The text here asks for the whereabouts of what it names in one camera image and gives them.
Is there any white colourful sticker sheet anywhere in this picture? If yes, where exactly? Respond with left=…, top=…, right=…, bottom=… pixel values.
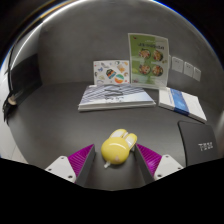
left=92, top=59, right=131, bottom=86

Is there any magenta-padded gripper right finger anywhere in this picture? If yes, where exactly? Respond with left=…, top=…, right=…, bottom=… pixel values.
left=134, top=143, right=185, bottom=185

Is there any yellow rabbit-shaped computer mouse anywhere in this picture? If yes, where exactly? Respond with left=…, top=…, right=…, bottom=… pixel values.
left=100, top=128, right=138, bottom=169

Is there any white book with blue band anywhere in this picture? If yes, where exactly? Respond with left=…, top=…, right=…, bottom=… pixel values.
left=158, top=86, right=208, bottom=124

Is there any black mouse pad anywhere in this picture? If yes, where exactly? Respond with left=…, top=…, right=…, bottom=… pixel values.
left=177, top=120, right=219, bottom=167

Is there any grey striped booklet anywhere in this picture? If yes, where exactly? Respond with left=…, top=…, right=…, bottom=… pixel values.
left=77, top=83, right=157, bottom=112

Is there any green food menu stand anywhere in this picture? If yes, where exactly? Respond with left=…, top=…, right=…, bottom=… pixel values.
left=127, top=32, right=170, bottom=90

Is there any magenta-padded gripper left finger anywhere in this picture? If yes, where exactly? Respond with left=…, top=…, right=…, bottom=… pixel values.
left=44, top=143, right=97, bottom=188

